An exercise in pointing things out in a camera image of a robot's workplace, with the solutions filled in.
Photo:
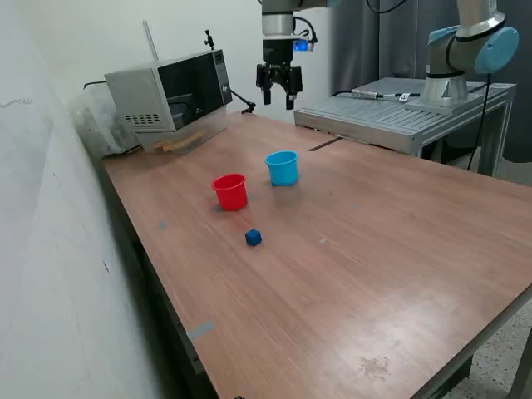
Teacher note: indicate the black tape strip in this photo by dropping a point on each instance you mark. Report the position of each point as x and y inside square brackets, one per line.
[326, 144]

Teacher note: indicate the small black camera mount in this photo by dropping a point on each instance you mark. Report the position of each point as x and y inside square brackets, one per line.
[208, 39]

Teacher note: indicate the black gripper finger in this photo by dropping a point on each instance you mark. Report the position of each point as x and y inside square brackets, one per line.
[289, 99]
[267, 93]

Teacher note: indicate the blue plastic cup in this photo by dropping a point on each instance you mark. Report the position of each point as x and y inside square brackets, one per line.
[282, 172]

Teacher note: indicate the blue cube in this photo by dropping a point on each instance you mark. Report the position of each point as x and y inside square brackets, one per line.
[253, 237]

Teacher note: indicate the red plastic cup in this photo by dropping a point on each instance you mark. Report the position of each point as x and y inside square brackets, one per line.
[230, 195]

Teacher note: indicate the thin white rod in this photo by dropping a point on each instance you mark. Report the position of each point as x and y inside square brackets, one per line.
[150, 41]

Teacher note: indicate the wooden stick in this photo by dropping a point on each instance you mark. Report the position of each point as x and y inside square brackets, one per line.
[164, 146]
[189, 139]

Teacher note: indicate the small white tag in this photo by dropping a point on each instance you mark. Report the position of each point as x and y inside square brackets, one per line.
[404, 97]

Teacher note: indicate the clear plastic storage bin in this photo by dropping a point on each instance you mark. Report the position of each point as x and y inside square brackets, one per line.
[95, 124]

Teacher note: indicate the clear acrylic stand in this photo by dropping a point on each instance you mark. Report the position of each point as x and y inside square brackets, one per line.
[210, 129]

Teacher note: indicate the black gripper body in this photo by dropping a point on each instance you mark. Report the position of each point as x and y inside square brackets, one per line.
[278, 52]

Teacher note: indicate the aluminium robot base platform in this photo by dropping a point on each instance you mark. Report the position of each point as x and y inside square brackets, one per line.
[374, 116]

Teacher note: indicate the silver microwave oven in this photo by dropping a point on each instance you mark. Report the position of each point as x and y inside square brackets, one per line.
[137, 91]

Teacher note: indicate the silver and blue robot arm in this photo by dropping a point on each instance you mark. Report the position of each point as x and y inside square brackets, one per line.
[444, 89]

